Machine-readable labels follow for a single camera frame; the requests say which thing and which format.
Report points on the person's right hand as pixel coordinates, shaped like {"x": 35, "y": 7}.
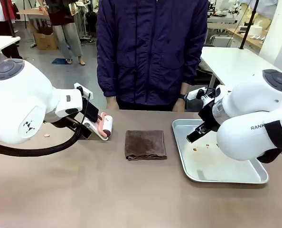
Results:
{"x": 112, "y": 104}

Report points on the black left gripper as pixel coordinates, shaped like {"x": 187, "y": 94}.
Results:
{"x": 91, "y": 111}

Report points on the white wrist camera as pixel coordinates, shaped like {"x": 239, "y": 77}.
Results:
{"x": 82, "y": 90}
{"x": 192, "y": 94}

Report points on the brown cardboard box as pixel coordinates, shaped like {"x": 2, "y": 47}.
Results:
{"x": 44, "y": 41}

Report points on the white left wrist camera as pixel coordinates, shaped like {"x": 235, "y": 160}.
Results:
{"x": 82, "y": 90}

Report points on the person's left forearm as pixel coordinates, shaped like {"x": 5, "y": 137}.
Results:
{"x": 184, "y": 88}

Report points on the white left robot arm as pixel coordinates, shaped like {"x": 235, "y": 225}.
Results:
{"x": 17, "y": 99}

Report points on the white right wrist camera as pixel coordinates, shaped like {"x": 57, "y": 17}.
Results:
{"x": 192, "y": 94}

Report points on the silver metal tray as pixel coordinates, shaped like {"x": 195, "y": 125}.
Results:
{"x": 202, "y": 166}

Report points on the white folded stand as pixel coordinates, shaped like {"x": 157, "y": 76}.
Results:
{"x": 93, "y": 129}

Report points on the black wrist watch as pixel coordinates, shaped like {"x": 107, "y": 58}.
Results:
{"x": 183, "y": 96}

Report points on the person in purple jacket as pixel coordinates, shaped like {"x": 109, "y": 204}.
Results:
{"x": 150, "y": 47}

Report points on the brown towel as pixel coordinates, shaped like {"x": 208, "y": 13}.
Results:
{"x": 145, "y": 145}

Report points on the larger brown crumb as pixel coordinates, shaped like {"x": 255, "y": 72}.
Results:
{"x": 195, "y": 149}

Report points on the dark trousers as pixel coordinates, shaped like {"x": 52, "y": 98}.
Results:
{"x": 145, "y": 107}

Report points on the pink white lint roller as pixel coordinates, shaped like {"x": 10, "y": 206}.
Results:
{"x": 107, "y": 124}

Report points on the long black pole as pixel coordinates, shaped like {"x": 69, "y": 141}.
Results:
{"x": 249, "y": 23}

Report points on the wooden workbench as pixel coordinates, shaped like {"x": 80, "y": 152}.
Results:
{"x": 252, "y": 40}

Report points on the blue floor mat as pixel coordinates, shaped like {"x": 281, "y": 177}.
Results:
{"x": 59, "y": 61}

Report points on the small white table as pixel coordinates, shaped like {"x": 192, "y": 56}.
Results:
{"x": 1, "y": 44}

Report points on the bystander in grey trousers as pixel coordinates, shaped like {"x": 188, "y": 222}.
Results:
{"x": 67, "y": 35}

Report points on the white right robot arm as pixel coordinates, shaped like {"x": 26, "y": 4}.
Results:
{"x": 250, "y": 114}

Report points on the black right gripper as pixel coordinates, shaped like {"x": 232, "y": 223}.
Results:
{"x": 209, "y": 116}

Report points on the short black pole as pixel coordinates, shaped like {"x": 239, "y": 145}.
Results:
{"x": 10, "y": 21}

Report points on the person's left hand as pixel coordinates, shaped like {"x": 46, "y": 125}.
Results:
{"x": 179, "y": 105}

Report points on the large white table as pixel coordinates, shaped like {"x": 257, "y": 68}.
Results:
{"x": 238, "y": 64}

